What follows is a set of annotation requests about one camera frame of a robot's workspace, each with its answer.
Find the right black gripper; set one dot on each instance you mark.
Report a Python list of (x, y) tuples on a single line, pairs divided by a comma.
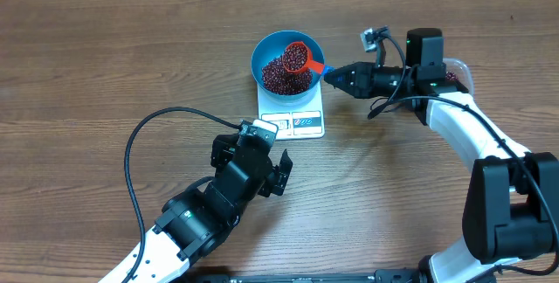
[(365, 79)]

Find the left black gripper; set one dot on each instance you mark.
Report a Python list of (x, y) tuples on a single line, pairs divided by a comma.
[(278, 177)]

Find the red scoop with blue handle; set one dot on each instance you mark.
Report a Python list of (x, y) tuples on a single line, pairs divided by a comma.
[(298, 58)]

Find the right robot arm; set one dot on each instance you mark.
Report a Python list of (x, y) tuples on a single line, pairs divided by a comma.
[(511, 209)]

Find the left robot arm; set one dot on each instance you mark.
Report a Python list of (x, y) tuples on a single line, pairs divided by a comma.
[(195, 222)]

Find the white digital kitchen scale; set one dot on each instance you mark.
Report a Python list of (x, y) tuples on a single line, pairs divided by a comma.
[(297, 116)]

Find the red beans in bowl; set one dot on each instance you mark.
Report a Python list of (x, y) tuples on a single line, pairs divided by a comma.
[(277, 79)]

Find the blue bowl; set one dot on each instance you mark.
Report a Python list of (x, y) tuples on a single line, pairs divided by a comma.
[(273, 46)]

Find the clear plastic container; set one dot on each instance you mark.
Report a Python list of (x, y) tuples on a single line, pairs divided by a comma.
[(463, 72)]

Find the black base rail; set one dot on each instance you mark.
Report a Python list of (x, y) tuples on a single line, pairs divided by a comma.
[(301, 278)]

